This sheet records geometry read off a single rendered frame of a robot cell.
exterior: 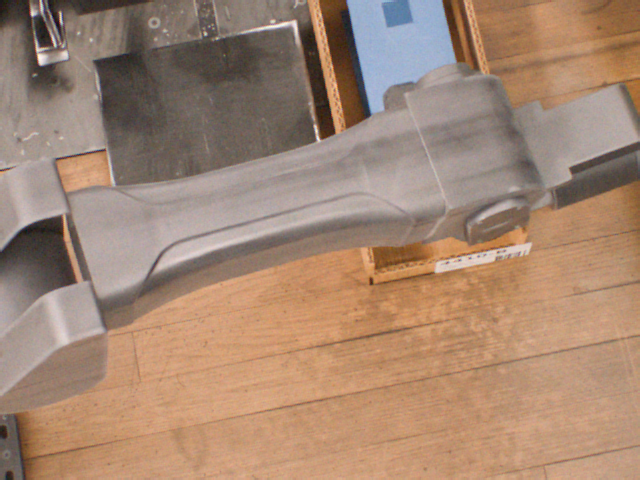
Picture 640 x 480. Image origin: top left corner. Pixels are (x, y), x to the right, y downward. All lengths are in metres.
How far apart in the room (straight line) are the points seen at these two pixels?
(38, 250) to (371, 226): 0.17
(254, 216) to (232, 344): 0.38
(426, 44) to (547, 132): 0.26
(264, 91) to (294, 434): 0.27
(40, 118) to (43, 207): 0.46
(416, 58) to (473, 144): 0.31
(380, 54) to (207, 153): 0.16
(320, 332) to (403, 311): 0.07
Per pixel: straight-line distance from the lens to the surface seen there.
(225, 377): 0.99
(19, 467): 1.00
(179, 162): 1.01
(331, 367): 0.98
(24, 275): 0.66
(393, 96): 0.82
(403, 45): 0.96
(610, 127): 0.72
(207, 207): 0.61
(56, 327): 0.59
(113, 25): 1.09
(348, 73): 1.04
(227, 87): 1.03
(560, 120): 0.72
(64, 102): 1.07
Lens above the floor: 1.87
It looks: 75 degrees down
